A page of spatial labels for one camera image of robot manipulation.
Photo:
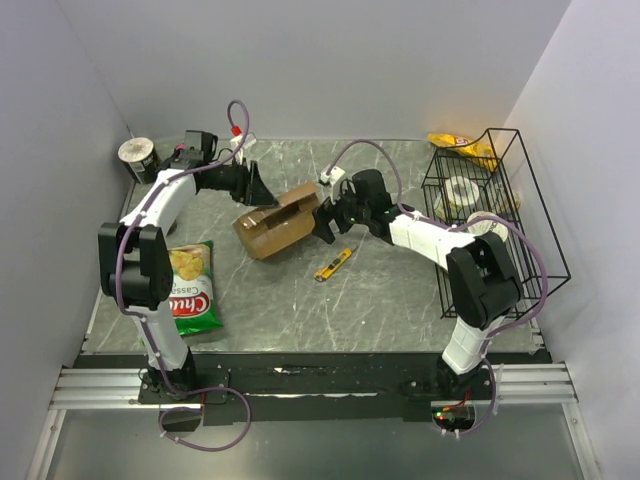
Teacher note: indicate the black wire rack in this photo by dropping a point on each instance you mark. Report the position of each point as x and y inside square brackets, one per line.
[513, 193]

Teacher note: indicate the yellow chips bag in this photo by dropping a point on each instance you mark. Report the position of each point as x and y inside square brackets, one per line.
[478, 152]

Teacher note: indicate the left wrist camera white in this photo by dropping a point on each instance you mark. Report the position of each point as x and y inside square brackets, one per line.
[241, 142]

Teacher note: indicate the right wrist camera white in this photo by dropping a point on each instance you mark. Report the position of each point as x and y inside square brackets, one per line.
[332, 178]

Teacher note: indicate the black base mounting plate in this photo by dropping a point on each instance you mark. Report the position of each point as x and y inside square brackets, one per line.
[327, 386]

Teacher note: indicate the black cylindrical snack can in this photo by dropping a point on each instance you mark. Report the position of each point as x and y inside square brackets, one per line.
[140, 158]

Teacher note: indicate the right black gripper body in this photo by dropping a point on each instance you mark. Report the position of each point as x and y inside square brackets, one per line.
[347, 211]

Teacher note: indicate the brown cardboard express box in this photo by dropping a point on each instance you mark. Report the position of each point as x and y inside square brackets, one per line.
[266, 231]

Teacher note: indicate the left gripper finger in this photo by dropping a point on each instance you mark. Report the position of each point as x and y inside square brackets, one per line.
[258, 195]
[243, 193]

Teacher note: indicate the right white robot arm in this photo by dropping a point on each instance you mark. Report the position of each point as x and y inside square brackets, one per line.
[483, 280]

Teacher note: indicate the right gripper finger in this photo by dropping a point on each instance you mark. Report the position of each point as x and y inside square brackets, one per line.
[324, 213]
[323, 231]

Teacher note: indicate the aluminium rail frame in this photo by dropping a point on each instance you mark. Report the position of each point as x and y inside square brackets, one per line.
[118, 389]

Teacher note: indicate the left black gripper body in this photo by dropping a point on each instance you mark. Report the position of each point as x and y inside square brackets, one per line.
[227, 178]

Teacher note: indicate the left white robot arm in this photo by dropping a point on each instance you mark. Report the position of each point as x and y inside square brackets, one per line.
[135, 267]

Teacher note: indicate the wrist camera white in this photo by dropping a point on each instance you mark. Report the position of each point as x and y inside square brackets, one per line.
[241, 142]
[332, 178]

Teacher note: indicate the yellow utility knife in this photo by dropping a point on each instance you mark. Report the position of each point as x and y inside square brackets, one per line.
[329, 270]

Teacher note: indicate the green packet in rack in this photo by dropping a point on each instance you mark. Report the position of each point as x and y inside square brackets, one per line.
[443, 264]

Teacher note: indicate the green Chuba chips bag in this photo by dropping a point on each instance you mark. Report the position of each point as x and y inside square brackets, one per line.
[191, 299]

